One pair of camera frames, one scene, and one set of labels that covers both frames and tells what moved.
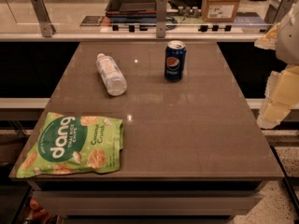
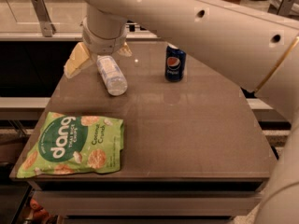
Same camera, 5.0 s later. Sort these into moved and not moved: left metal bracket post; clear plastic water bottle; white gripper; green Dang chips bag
Moved: white gripper
Not moved: clear plastic water bottle; left metal bracket post; green Dang chips bag
